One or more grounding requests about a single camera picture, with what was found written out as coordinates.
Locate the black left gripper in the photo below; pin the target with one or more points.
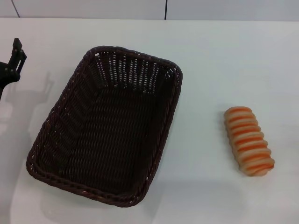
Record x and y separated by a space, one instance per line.
7 73

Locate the dark brown woven basket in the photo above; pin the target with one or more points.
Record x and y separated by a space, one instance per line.
105 130

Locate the orange striped bread roll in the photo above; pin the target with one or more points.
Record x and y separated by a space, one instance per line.
250 142

